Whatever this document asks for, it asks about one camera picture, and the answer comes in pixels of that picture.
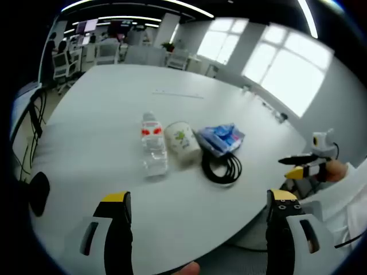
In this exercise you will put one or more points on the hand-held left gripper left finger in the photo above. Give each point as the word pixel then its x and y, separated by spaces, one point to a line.
pixel 94 246

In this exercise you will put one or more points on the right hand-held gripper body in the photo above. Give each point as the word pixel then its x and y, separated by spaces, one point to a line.
pixel 322 143

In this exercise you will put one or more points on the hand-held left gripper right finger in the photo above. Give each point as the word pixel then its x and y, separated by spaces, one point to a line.
pixel 289 243

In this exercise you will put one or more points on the blue packet with pink print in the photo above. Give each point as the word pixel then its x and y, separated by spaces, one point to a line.
pixel 226 136

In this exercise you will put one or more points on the clear packet with blue disc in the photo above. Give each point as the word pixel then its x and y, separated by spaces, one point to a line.
pixel 210 147

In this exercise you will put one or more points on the clear plastic water bottle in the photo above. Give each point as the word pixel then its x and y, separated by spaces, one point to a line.
pixel 153 146

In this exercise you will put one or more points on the white paper cup green print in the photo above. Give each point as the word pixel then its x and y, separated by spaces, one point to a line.
pixel 182 143

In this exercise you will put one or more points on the person's right hand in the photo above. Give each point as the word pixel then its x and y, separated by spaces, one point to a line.
pixel 337 170

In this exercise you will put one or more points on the person's left hand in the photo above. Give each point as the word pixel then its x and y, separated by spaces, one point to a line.
pixel 191 269

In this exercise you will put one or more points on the small dark object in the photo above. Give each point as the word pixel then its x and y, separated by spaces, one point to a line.
pixel 284 118

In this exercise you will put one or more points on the black rounded object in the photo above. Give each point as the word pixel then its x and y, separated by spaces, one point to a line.
pixel 39 193

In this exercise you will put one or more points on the white table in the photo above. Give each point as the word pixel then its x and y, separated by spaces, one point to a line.
pixel 177 217

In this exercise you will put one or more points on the long ceiling light strip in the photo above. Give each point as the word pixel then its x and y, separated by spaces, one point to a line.
pixel 308 18

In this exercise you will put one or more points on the black metal stand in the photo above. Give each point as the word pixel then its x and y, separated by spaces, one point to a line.
pixel 35 114

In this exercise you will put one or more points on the green potted plant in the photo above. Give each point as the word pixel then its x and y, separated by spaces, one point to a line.
pixel 168 46

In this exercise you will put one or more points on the white office chair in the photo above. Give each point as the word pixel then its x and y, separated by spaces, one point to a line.
pixel 61 66

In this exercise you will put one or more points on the purple screen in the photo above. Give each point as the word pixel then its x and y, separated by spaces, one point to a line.
pixel 86 26

